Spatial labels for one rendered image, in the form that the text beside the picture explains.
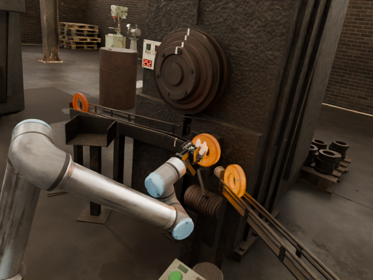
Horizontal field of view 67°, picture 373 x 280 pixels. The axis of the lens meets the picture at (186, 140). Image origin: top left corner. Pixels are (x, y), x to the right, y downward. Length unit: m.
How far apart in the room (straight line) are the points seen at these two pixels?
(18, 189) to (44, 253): 1.05
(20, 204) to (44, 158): 0.25
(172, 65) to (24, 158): 0.95
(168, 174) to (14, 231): 0.55
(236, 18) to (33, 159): 1.22
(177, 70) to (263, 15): 0.50
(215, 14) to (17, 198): 1.30
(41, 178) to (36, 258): 1.20
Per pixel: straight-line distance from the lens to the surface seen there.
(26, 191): 1.02
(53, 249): 2.03
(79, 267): 1.90
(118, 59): 4.41
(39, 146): 0.85
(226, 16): 1.67
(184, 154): 1.21
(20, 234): 1.12
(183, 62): 1.53
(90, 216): 2.23
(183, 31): 1.63
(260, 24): 1.57
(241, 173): 1.32
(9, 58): 4.19
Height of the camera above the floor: 1.37
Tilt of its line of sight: 22 degrees down
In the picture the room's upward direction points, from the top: 8 degrees clockwise
